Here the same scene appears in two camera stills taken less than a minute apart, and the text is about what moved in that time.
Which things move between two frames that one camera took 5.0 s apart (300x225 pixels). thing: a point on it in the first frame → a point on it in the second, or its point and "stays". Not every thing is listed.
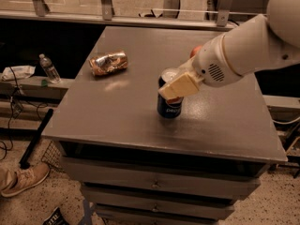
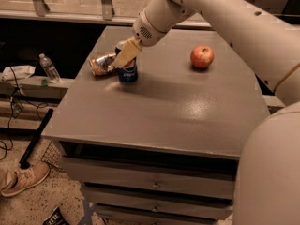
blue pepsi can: (172, 108) → (127, 73)
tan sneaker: (27, 178) stays
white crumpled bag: (17, 72) stays
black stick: (24, 162) stays
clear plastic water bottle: (47, 65) stays
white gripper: (212, 62) → (147, 30)
